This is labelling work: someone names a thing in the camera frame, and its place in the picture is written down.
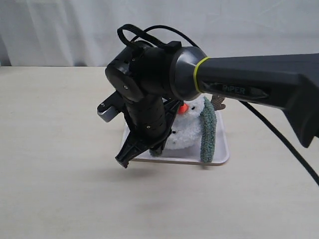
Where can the white rectangular tray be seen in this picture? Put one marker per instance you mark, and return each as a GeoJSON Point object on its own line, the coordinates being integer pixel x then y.
{"type": "Point", "coordinates": [191, 155]}

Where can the white plush snowman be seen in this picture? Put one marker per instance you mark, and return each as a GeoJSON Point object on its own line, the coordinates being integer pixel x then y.
{"type": "Point", "coordinates": [196, 119]}

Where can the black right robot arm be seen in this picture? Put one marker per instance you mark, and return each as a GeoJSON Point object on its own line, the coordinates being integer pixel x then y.
{"type": "Point", "coordinates": [150, 83]}

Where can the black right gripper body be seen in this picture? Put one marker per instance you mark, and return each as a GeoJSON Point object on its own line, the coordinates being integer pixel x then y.
{"type": "Point", "coordinates": [149, 121]}

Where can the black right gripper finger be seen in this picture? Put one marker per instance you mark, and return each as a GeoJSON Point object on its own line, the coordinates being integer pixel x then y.
{"type": "Point", "coordinates": [132, 147]}
{"type": "Point", "coordinates": [157, 150]}

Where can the green knitted scarf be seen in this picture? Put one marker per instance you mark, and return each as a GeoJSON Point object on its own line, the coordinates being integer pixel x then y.
{"type": "Point", "coordinates": [206, 152]}

